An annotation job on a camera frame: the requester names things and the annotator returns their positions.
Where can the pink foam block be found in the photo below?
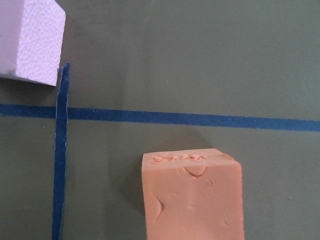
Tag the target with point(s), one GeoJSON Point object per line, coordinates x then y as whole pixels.
{"type": "Point", "coordinates": [31, 37]}

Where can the long blue tape strip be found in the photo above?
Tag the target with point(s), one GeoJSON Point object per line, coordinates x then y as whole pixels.
{"type": "Point", "coordinates": [61, 132]}

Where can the orange foam block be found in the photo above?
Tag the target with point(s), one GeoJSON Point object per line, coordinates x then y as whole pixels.
{"type": "Point", "coordinates": [192, 195]}

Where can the crossing blue tape strip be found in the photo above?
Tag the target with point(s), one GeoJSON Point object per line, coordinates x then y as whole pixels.
{"type": "Point", "coordinates": [205, 120]}

